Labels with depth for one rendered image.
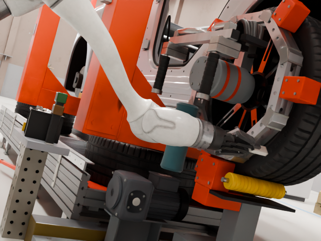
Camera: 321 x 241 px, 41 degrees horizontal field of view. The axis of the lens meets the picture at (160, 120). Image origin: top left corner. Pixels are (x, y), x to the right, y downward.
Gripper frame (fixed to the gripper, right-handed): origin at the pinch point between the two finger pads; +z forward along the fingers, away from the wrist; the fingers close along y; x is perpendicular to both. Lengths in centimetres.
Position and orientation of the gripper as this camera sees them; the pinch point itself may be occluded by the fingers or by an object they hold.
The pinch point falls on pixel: (257, 149)
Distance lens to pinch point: 145.4
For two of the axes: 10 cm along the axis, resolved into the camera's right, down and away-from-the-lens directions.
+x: -1.3, -7.6, 6.4
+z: 8.6, 2.3, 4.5
